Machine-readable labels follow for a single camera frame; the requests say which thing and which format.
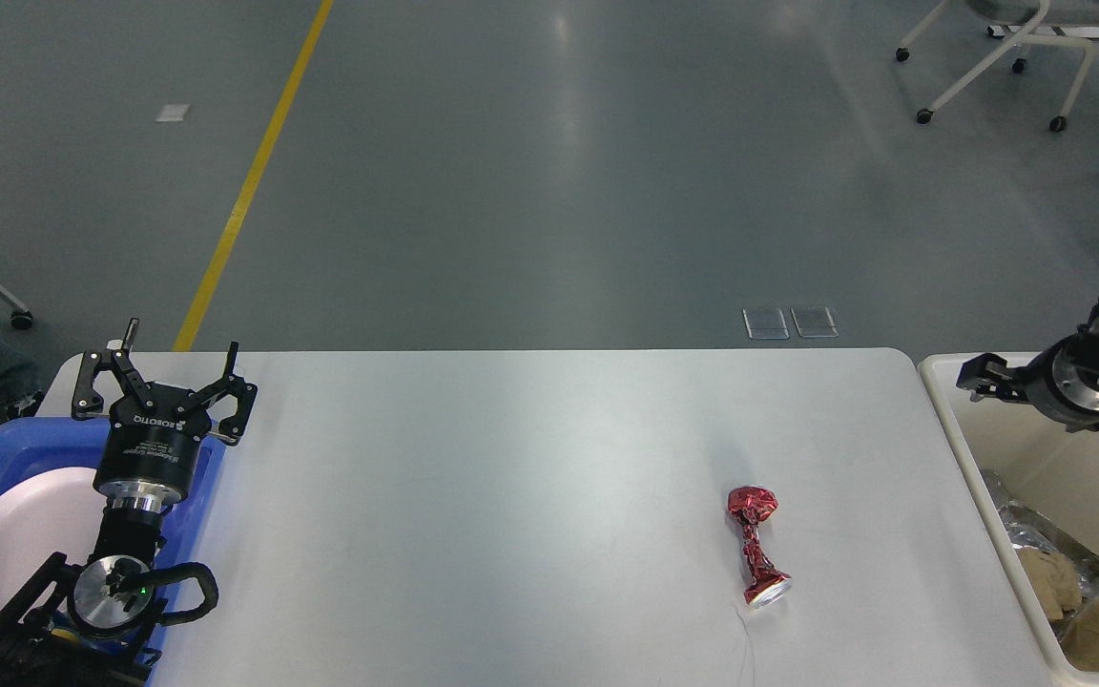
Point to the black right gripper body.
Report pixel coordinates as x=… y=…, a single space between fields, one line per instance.
x=1070 y=392

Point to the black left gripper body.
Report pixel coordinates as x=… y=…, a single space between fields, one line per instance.
x=158 y=446

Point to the pink plate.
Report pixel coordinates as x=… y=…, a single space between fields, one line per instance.
x=56 y=511

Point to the crushed red can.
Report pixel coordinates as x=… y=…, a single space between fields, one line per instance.
x=750 y=507

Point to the dark brown paper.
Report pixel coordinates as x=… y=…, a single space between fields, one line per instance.
x=1055 y=582

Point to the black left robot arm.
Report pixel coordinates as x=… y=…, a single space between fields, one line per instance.
x=90 y=621

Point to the beige plastic bin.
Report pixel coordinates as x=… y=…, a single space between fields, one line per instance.
x=1050 y=470

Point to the blue plastic tray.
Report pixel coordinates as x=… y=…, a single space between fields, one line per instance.
x=30 y=447

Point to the clear plastic wrap in bin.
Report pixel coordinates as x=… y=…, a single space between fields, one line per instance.
x=1000 y=495

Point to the white rolling chair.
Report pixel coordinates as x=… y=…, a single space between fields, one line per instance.
x=1016 y=27

